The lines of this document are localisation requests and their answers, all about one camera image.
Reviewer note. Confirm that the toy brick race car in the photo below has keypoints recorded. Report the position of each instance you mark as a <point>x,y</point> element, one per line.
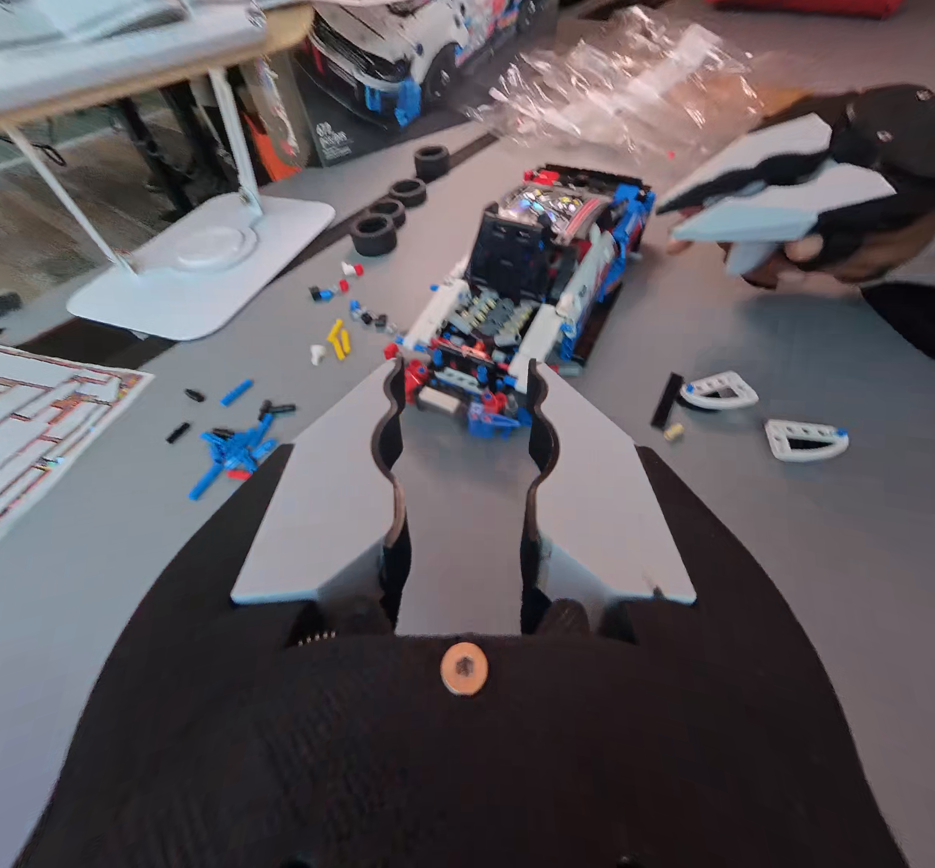
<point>526,298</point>

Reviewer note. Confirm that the shiny sticker sheet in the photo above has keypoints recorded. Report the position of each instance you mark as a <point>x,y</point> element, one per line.
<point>51,415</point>

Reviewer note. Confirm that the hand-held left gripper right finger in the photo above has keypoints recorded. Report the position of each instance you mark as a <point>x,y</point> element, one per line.
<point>613,517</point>

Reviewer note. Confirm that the pile of clear plastic bags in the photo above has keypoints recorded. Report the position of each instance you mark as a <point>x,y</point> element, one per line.
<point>621,94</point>

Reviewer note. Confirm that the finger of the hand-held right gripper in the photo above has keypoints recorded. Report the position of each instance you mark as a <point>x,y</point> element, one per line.
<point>789,214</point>
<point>760,152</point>

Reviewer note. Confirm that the dark brick beam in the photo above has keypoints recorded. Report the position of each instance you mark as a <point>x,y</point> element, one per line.
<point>666,400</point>

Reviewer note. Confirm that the grey desk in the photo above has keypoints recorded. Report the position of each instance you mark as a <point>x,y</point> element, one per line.
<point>767,554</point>

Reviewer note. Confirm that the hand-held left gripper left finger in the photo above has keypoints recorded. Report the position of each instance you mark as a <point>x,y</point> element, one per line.
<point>314,517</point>

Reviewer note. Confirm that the yellow brick piece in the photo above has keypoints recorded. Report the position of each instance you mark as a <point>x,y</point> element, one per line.
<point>337,338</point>

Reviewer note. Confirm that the printed toy car box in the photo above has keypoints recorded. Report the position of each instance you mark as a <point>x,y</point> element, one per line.
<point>438,43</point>

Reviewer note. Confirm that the white curved brick panel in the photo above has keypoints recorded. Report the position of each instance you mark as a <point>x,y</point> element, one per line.
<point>719,391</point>
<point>807,441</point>

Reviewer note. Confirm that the tan brick pin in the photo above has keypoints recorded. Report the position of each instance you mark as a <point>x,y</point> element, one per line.
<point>673,431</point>

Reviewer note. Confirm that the pile of blue brick pins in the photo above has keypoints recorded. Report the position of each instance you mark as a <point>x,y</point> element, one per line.
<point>234,444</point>

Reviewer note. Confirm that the person's right hand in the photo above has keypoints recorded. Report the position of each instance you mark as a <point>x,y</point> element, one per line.
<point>802,249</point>

